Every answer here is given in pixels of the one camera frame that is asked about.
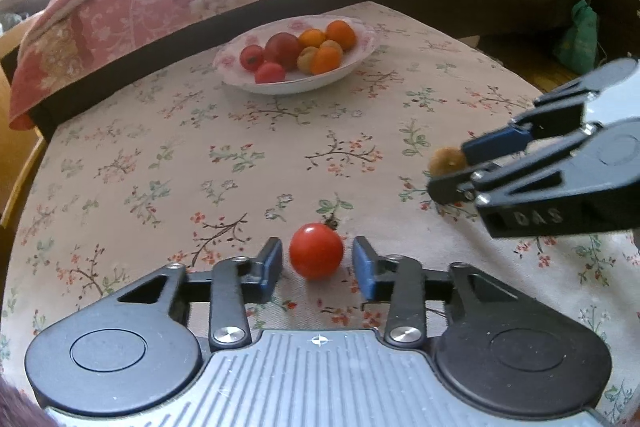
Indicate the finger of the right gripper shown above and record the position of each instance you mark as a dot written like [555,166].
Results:
[555,113]
[585,182]

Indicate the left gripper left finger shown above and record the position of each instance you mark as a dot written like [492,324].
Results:
[143,344]

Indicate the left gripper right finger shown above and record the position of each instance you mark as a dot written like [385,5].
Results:
[489,344]

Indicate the greenish brown tomato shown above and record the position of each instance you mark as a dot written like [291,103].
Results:
[447,160]

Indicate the red tomato cluster front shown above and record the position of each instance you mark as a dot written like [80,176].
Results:
[316,251]

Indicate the red tomato cluster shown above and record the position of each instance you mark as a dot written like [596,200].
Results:
[316,251]
[252,57]

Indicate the large orange tangerine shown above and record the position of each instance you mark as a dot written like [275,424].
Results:
[342,33]

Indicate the brown longan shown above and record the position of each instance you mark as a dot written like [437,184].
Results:
[331,44]
[305,59]

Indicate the small orange tomato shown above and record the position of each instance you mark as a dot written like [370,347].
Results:
[311,37]

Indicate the large red tomato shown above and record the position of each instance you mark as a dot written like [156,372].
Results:
[283,48]

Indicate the red tomato cluster back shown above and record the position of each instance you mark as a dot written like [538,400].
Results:
[252,57]

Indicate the small red cherry tomato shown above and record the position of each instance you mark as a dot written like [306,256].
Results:
[269,72]

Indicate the green bag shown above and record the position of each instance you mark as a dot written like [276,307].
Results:
[578,49]

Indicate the floral tablecloth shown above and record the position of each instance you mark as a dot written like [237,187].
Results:
[178,167]

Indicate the wooden cabinet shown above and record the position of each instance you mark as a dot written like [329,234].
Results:
[17,147]

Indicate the white floral plate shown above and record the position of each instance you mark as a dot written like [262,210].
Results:
[228,67]

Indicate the dark wooden bed frame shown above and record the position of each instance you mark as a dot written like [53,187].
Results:
[457,18]

